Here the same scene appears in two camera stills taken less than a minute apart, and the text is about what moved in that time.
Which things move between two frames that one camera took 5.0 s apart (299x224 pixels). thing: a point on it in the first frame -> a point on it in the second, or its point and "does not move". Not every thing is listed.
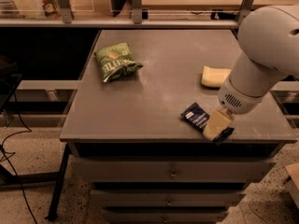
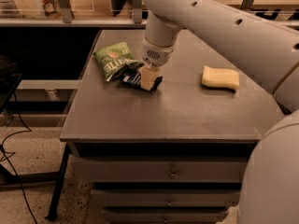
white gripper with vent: x=237 y=101 -> x=154 y=56
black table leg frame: x=38 y=180 does not move
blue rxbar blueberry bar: x=198 y=117 -> x=133 y=78
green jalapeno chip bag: x=116 y=62 does not move
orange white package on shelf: x=50 y=5 does not move
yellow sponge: x=214 y=77 does not move
